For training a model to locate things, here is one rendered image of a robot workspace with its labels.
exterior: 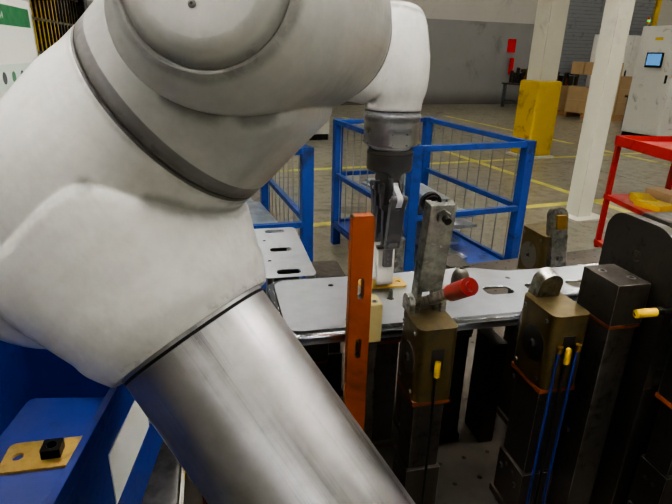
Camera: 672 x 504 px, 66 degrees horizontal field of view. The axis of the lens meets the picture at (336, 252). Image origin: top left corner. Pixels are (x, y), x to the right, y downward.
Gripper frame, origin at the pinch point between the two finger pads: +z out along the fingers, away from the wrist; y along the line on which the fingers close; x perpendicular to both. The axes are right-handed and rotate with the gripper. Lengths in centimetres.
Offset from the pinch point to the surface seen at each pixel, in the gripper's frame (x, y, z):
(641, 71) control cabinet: 759, -797, -19
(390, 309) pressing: -1.3, 8.9, 4.6
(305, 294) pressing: -14.0, 1.0, 4.6
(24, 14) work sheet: -54, -12, -38
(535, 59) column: 425, -627, -34
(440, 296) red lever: -0.8, 25.6, -5.7
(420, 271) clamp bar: -1.8, 20.9, -7.2
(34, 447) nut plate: -46, 37, 1
